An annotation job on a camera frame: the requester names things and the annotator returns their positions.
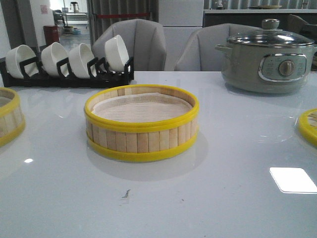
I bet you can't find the bamboo steamer basket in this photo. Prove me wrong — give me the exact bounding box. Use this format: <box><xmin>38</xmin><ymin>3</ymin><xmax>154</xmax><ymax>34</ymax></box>
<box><xmin>84</xmin><ymin>84</ymin><xmax>199</xmax><ymax>162</ymax></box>
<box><xmin>0</xmin><ymin>87</ymin><xmax>26</xmax><ymax>146</ymax></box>

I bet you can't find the woven bamboo steamer lid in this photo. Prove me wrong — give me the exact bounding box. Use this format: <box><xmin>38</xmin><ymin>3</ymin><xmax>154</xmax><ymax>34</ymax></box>
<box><xmin>298</xmin><ymin>108</ymin><xmax>317</xmax><ymax>147</ymax></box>

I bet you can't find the steamer liner cloth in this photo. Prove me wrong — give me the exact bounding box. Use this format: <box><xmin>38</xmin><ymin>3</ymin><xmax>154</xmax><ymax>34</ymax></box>
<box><xmin>92</xmin><ymin>93</ymin><xmax>192</xmax><ymax>122</ymax></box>

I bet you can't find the black bowl rack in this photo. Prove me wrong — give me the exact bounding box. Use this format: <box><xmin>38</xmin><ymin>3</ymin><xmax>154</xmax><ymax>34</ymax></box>
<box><xmin>0</xmin><ymin>57</ymin><xmax>134</xmax><ymax>88</ymax></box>

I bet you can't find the grey chair right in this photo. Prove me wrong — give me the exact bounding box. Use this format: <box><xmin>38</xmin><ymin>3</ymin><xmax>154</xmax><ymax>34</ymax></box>
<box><xmin>174</xmin><ymin>23</ymin><xmax>257</xmax><ymax>71</ymax></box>

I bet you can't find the grey chair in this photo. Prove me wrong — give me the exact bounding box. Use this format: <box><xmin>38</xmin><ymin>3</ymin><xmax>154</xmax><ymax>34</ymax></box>
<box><xmin>92</xmin><ymin>19</ymin><xmax>166</xmax><ymax>71</ymax></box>
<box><xmin>174</xmin><ymin>23</ymin><xmax>257</xmax><ymax>71</ymax></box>

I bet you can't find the white bowl right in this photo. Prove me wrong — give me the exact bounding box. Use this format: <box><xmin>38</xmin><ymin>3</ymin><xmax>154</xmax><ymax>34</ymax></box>
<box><xmin>105</xmin><ymin>35</ymin><xmax>129</xmax><ymax>72</ymax></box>

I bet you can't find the white bowl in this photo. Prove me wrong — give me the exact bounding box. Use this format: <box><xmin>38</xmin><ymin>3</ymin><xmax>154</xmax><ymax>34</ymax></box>
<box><xmin>5</xmin><ymin>45</ymin><xmax>36</xmax><ymax>79</ymax></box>
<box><xmin>41</xmin><ymin>42</ymin><xmax>68</xmax><ymax>77</ymax></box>
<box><xmin>105</xmin><ymin>35</ymin><xmax>129</xmax><ymax>72</ymax></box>
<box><xmin>68</xmin><ymin>43</ymin><xmax>95</xmax><ymax>79</ymax></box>

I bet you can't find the grey chair left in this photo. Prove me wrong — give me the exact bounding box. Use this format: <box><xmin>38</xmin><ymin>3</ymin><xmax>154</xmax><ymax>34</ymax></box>
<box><xmin>92</xmin><ymin>19</ymin><xmax>166</xmax><ymax>71</ymax></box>

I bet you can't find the green electric cooking pot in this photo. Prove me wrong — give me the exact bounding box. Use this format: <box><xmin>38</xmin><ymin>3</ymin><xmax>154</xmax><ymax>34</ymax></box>
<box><xmin>215</xmin><ymin>43</ymin><xmax>317</xmax><ymax>94</ymax></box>

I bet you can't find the red bin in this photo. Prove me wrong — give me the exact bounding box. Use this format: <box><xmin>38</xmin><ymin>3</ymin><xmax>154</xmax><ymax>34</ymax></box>
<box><xmin>43</xmin><ymin>25</ymin><xmax>59</xmax><ymax>46</ymax></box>

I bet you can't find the glass pot lid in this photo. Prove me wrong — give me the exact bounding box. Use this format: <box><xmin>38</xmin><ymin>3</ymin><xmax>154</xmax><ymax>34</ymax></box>
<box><xmin>227</xmin><ymin>19</ymin><xmax>314</xmax><ymax>48</ymax></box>

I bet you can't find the white bowl far left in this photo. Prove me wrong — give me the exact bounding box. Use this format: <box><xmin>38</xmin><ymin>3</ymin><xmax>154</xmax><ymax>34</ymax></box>
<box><xmin>5</xmin><ymin>45</ymin><xmax>36</xmax><ymax>79</ymax></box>

